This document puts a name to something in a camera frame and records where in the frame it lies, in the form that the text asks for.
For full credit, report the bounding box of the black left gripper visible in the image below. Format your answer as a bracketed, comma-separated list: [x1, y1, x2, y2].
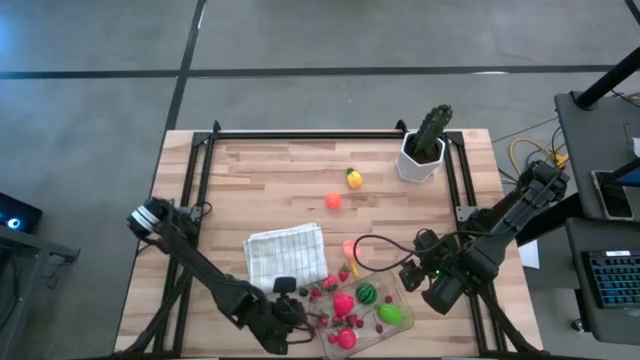
[252, 276, 309, 356]

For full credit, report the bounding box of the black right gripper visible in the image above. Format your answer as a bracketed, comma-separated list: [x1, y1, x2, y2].
[399, 257, 454, 296]

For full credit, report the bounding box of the white checked dish towel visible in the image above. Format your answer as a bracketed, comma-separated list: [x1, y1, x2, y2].
[243, 222, 330, 296]

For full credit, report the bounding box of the green toy fruit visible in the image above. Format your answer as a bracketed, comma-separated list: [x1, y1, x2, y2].
[374, 303, 405, 327]

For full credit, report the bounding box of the green toy watermelon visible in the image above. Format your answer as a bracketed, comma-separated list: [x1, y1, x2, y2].
[355, 282, 379, 306]

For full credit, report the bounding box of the pink toy peach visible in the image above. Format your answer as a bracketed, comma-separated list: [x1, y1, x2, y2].
[341, 238, 362, 261]

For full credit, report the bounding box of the clear plastic tupperware container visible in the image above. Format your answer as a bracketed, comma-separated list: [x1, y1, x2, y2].
[308, 268, 416, 360]

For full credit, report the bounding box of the smooth red toy fruit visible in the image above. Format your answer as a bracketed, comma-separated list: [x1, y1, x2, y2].
[335, 327, 358, 351]

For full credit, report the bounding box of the white plant pot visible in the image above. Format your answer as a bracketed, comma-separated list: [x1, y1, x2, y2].
[396, 130, 447, 184]

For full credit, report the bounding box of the white paper sheet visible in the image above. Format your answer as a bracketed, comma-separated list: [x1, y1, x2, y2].
[517, 239, 542, 270]

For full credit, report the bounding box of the black desk beam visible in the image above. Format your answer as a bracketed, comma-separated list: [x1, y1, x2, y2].
[514, 192, 584, 246]

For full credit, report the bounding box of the green cactus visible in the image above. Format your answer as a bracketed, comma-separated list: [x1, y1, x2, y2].
[412, 103, 454, 159]

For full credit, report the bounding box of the grey desk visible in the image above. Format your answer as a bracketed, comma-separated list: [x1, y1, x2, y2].
[564, 217, 640, 347]
[553, 89, 640, 222]

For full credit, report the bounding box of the black backlit keyboard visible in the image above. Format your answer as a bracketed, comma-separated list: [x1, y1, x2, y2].
[581, 248, 640, 309]

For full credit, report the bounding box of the black smartphone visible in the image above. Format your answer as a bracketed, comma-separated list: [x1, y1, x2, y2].
[591, 169, 635, 221]

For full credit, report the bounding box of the grey metal cart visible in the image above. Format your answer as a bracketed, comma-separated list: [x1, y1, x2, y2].
[0, 224, 81, 360]

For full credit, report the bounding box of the black box with blue light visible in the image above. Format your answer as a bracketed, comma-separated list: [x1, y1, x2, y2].
[0, 192, 44, 234]

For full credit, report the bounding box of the black pole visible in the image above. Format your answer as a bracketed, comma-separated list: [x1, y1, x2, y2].
[573, 46, 640, 111]

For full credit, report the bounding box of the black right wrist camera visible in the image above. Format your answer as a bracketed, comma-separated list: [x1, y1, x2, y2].
[413, 228, 447, 260]

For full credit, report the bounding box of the black right camera cable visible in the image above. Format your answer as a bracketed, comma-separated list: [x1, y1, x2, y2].
[352, 233, 431, 274]

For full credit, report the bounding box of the black aluminium table frame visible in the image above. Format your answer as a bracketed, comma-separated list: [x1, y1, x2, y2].
[113, 119, 545, 360]

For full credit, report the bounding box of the yellow cable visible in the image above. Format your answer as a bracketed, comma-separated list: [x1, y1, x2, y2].
[508, 137, 571, 177]

